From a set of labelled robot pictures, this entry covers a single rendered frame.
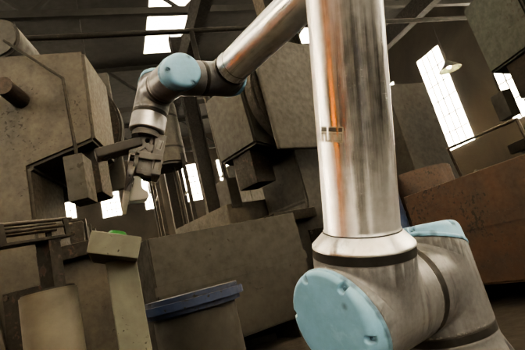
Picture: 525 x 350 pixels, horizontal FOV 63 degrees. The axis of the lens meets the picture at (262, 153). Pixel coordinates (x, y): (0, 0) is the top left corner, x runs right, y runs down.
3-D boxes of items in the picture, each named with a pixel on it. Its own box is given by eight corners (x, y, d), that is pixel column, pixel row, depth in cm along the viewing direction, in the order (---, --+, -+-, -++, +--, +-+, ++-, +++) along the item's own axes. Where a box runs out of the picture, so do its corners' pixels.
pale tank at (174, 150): (176, 316, 816) (134, 100, 928) (170, 314, 898) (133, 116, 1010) (222, 302, 849) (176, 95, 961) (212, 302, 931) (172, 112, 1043)
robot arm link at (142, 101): (148, 61, 110) (134, 75, 118) (140, 104, 106) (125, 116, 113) (182, 74, 115) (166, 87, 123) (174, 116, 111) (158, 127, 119)
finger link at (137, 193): (145, 214, 101) (151, 176, 105) (119, 210, 100) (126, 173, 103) (144, 216, 104) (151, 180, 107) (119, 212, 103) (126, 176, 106)
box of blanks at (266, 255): (173, 389, 210) (144, 233, 229) (125, 379, 274) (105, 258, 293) (326, 326, 269) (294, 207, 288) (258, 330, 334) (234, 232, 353)
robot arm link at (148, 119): (132, 106, 107) (131, 121, 116) (128, 124, 105) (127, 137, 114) (168, 113, 109) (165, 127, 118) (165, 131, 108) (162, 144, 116)
